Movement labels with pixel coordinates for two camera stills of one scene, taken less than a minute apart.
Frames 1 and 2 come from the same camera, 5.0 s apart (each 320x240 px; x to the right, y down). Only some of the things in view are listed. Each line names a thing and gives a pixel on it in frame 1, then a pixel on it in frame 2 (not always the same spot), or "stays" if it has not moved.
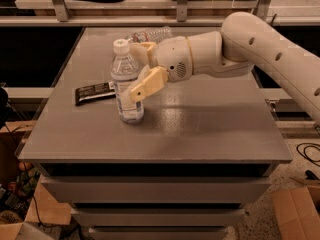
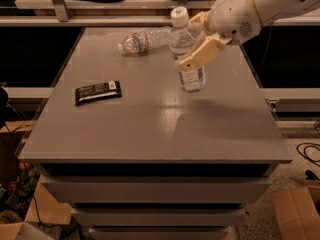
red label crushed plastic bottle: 150,35 stays
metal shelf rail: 182,19 stays
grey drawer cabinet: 203,149 stays
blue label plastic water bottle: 125,77 -> 190,80
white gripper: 171,58 -> 233,14
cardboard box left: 46,207 stays
